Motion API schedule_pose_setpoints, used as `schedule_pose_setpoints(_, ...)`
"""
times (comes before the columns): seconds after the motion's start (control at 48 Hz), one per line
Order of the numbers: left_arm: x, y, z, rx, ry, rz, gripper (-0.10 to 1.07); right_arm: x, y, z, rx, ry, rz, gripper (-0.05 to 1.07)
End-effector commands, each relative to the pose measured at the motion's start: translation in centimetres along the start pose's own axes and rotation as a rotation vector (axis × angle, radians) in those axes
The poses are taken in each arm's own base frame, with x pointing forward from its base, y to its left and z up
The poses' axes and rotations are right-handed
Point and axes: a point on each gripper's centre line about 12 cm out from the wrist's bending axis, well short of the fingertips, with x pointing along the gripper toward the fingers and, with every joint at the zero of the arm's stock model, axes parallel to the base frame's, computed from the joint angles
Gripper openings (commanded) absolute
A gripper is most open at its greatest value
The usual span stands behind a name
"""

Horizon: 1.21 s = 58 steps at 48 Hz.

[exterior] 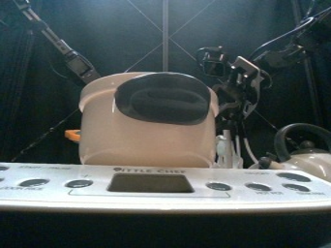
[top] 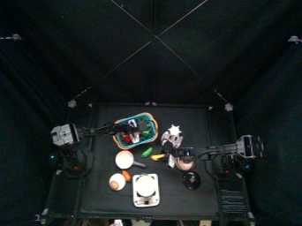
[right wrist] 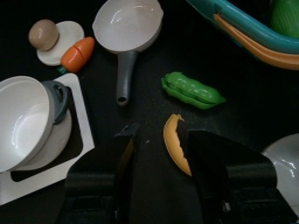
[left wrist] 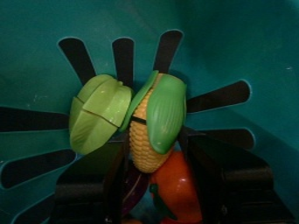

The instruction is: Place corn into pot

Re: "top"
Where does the yellow banana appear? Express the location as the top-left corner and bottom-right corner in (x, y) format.
(149, 153), (166, 162)

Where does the pink toy pot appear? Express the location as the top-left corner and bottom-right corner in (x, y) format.
(174, 156), (196, 172)

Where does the white purple toy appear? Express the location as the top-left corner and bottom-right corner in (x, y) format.
(158, 131), (184, 149)

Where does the teal basket with orange rim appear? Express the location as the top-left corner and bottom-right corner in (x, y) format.
(112, 111), (160, 150)

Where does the white star shaped toy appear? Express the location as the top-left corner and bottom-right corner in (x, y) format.
(165, 124), (182, 136)

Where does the green toy pepper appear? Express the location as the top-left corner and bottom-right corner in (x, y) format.
(140, 147), (154, 159)

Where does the black round bowl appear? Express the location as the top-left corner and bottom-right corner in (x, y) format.
(181, 170), (201, 191)

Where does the white toy frying pan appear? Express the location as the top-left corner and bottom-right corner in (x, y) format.
(114, 150), (146, 170)

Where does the orange toy carrot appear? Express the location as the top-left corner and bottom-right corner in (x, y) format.
(121, 169), (132, 182)

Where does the white printed label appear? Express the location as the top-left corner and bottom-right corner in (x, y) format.
(219, 189), (245, 215)

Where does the thin brace wire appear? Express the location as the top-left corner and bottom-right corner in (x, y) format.
(109, 0), (229, 104)
(72, 0), (209, 102)

